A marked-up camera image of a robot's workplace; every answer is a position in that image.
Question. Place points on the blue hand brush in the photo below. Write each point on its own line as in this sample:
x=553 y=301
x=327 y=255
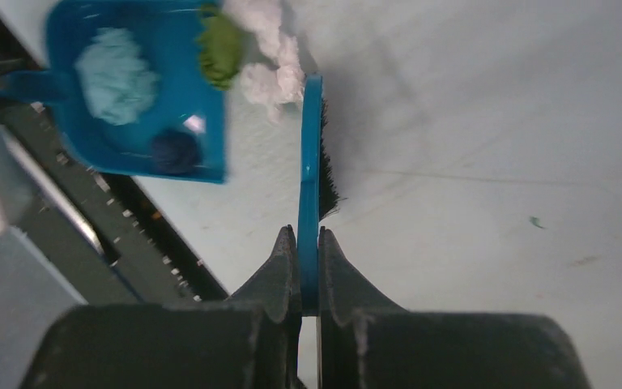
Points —
x=309 y=199

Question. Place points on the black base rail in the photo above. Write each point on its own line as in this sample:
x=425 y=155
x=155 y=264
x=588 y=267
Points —
x=144 y=257

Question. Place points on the light blue scrap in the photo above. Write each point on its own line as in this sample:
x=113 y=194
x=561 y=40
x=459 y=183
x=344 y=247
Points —
x=118 y=84

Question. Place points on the blue plastic dustpan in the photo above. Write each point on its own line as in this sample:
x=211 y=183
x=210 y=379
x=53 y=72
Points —
x=166 y=32

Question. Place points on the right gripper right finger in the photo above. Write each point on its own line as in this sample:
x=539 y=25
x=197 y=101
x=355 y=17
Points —
x=343 y=289

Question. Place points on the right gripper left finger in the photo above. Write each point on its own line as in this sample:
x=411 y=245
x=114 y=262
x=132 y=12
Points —
x=275 y=284

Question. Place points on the dark blue ball scrap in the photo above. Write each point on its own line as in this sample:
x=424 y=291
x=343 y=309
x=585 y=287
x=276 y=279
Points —
x=176 y=152

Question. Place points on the green paper scrap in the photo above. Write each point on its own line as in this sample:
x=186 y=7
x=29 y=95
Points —
x=221 y=47

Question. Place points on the white paper scrap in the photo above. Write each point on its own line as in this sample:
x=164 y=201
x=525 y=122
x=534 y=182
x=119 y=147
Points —
x=279 y=80

